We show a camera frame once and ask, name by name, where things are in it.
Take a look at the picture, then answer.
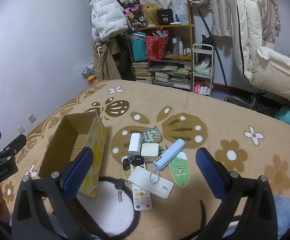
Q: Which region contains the plastic bag of toys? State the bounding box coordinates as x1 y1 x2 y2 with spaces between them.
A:
79 63 97 84

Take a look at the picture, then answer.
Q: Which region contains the wall socket plate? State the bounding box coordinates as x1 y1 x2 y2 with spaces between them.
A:
17 125 25 134
28 114 36 124

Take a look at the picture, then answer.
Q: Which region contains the black box number 40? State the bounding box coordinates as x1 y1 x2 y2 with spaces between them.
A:
157 9 174 25

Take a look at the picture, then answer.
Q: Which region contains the wall socket plate upper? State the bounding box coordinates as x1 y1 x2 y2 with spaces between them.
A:
28 114 36 124

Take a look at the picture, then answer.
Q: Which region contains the beige trench coat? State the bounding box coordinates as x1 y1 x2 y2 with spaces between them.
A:
91 41 121 81

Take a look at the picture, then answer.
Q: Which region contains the wooden bookshelf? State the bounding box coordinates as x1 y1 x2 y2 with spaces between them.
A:
127 4 195 92

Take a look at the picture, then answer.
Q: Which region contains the white metal trolley cart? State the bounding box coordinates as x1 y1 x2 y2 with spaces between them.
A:
191 43 214 96

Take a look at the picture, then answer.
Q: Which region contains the red patterned gift bag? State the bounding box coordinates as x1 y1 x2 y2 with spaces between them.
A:
145 29 169 61

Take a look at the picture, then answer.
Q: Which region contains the cardboard box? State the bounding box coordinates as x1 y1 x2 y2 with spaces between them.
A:
38 113 108 198

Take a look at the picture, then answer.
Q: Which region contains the wall socket plate lower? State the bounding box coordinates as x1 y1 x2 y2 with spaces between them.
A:
17 125 25 134

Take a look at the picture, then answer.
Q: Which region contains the white rectangular device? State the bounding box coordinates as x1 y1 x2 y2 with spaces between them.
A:
128 166 174 199

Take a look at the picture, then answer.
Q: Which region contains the brown floral carpet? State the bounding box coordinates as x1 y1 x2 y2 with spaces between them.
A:
0 79 290 240

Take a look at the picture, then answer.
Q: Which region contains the black car key bunch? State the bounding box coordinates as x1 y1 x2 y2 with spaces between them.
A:
122 155 145 171

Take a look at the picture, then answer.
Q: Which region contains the white TV remote control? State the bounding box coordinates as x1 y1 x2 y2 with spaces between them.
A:
131 162 153 211

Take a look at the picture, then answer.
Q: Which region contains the teal bag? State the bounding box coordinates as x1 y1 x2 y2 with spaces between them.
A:
127 31 146 62

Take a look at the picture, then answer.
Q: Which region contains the stack of books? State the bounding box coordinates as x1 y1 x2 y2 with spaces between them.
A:
132 61 154 83

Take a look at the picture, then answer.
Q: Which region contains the white puffer jacket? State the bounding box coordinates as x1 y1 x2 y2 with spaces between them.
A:
90 0 129 44

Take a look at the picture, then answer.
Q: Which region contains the white square plug charger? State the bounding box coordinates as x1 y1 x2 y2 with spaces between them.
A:
141 143 160 163

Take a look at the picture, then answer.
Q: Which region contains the light blue cylindrical power bank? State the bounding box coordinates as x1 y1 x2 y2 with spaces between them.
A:
153 138 185 170

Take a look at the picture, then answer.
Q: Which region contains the black single key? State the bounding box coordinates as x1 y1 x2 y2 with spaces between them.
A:
114 179 125 203

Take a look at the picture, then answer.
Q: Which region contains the white tall charger block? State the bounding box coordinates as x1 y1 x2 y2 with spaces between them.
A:
128 133 143 156

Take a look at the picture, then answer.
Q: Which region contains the green oval Pochacco speaker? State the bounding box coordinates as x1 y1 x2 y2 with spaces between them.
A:
169 150 190 188

